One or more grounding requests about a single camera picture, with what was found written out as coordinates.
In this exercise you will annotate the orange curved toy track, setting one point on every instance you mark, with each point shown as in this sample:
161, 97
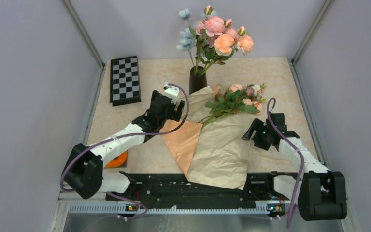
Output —
118, 162

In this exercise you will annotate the black cylindrical vase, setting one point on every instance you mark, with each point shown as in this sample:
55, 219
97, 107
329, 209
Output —
197, 79

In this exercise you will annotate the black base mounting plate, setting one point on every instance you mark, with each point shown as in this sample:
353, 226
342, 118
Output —
165, 191

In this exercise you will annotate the orange paper bouquet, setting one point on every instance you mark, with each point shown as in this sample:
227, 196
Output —
214, 154

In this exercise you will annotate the small pink flower bunch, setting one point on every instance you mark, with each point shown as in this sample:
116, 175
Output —
235, 99

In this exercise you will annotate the aluminium frame rail right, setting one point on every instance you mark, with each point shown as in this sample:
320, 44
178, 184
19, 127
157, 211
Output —
311, 31

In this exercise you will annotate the aluminium frame rail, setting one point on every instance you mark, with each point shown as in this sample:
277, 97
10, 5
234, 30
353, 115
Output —
311, 31
70, 202
83, 32

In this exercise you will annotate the black grey chessboard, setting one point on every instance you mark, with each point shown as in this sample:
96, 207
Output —
124, 81

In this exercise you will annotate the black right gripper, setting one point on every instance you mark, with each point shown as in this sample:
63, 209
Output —
257, 125

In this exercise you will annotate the aluminium frame rail left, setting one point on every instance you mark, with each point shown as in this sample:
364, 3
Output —
83, 32

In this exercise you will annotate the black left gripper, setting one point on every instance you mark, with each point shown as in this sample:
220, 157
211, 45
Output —
175, 114

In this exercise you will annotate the aluminium front frame rail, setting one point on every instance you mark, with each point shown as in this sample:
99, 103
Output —
70, 202

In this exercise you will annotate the pink orange blue flowers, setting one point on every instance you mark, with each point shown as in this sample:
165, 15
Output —
212, 40

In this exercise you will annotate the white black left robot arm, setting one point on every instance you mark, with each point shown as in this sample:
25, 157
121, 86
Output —
83, 172

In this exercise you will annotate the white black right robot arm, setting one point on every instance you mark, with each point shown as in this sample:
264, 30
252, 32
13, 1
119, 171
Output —
317, 192

